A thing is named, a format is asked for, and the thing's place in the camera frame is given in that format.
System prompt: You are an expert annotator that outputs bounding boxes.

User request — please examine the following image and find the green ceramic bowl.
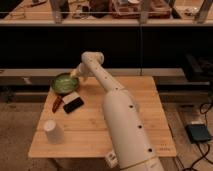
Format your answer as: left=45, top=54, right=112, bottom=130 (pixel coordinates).
left=51, top=73, right=79, bottom=95

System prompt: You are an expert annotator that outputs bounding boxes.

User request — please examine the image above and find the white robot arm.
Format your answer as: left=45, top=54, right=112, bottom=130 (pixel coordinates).
left=71, top=51, right=164, bottom=171

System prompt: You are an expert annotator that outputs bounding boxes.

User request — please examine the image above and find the black and white eraser block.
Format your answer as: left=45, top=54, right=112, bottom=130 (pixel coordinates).
left=62, top=92, right=84, bottom=114

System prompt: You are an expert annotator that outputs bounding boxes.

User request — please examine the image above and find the red chili pepper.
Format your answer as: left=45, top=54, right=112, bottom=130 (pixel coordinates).
left=52, top=96, right=62, bottom=113

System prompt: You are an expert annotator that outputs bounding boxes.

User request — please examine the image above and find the wooden table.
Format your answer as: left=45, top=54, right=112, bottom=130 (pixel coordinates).
left=28, top=76, right=177, bottom=158

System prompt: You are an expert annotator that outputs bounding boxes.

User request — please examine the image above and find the white paper cup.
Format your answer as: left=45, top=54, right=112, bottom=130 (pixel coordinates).
left=43, top=120, right=63, bottom=144

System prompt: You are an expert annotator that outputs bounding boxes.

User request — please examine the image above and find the white plastic bottle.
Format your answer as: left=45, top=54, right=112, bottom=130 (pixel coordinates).
left=105, top=151, right=118, bottom=168

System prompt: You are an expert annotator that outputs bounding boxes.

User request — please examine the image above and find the wooden shelf rack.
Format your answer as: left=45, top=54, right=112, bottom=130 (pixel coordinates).
left=0, top=0, right=213, bottom=27

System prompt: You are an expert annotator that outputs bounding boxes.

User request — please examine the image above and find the black foot pedal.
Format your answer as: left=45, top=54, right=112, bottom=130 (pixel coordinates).
left=185, top=124, right=212, bottom=143

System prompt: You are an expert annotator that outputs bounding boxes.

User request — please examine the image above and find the black cable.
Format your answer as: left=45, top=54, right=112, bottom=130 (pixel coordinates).
left=187, top=96, right=213, bottom=171

